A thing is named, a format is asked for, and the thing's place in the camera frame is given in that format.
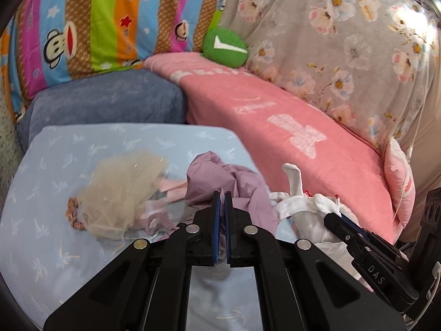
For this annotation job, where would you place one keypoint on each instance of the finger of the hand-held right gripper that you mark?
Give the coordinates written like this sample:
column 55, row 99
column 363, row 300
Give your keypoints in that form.
column 351, row 223
column 336, row 226

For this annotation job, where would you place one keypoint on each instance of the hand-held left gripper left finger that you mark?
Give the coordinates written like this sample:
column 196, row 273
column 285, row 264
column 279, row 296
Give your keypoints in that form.
column 216, row 227

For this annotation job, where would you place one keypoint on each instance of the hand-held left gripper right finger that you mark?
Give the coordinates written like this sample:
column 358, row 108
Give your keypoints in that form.
column 228, row 227

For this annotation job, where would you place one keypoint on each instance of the purple cloth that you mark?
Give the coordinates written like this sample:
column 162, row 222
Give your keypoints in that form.
column 213, row 176

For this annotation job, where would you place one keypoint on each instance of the white sock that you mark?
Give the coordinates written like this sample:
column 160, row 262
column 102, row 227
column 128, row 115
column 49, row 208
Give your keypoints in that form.
column 293, row 179

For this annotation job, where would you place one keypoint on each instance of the pink striped cloth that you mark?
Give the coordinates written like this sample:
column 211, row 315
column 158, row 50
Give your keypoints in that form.
column 162, row 224

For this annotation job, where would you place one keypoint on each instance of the small pink floral pillow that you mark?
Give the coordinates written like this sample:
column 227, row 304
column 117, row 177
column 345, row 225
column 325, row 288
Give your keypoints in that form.
column 399, row 179

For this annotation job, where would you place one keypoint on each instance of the pink blanket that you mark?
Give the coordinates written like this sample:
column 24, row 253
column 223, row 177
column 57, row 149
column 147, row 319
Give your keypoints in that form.
column 258, row 127

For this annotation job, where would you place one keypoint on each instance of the beige tulle cloth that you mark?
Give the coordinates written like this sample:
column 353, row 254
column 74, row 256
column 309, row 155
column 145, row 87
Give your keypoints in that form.
column 117, row 193

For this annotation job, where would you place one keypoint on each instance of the pale blue palm-print sheet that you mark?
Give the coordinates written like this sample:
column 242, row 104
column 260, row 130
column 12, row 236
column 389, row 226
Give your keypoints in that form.
column 51, row 196

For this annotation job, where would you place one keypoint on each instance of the blue-grey cushion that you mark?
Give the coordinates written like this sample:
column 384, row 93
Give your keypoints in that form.
column 103, row 100

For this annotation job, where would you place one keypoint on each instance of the green round plush cushion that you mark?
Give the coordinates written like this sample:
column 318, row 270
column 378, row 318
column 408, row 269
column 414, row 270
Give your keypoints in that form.
column 220, row 51

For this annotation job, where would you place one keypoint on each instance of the grey floral blanket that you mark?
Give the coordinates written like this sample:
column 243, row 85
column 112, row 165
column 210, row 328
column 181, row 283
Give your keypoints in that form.
column 327, row 41

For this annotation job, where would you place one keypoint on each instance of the striped monkey print quilt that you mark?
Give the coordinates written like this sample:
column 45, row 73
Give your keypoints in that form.
column 103, row 24

